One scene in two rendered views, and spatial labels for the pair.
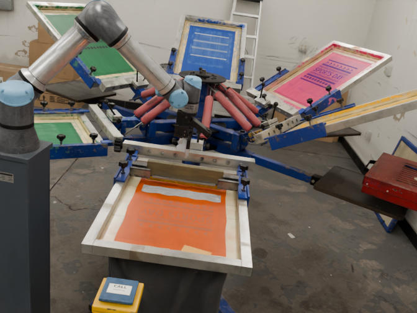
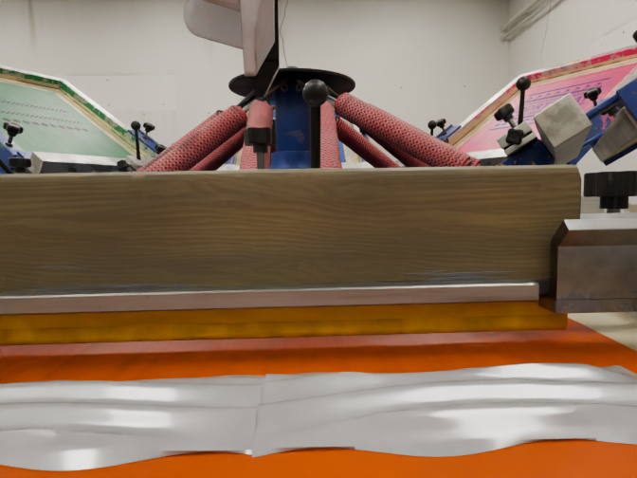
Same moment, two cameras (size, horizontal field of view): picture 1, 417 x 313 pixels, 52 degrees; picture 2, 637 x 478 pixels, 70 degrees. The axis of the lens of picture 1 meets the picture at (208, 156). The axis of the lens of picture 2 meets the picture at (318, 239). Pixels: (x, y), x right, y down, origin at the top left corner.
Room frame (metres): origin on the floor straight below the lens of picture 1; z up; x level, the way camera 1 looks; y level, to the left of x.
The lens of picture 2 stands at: (1.54, 0.07, 1.04)
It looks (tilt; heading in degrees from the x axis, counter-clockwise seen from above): 5 degrees down; 359
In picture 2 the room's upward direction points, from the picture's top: 1 degrees counter-clockwise
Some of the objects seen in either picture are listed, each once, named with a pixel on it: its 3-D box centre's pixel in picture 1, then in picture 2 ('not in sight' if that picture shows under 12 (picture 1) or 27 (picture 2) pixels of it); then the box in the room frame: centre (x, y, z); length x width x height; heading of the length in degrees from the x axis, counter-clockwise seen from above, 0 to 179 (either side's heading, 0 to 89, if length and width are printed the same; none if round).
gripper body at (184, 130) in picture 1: (185, 123); not in sight; (1.80, 0.12, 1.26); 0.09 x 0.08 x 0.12; 91
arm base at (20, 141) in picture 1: (17, 133); not in sight; (1.43, 0.70, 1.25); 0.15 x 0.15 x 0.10
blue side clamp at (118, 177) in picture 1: (126, 171); not in sight; (1.83, 0.38, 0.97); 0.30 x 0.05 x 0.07; 1
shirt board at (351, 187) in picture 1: (288, 169); not in sight; (2.32, -0.48, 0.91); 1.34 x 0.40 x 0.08; 61
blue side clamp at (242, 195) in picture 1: (242, 187); not in sight; (1.83, -0.18, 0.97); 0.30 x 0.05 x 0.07; 1
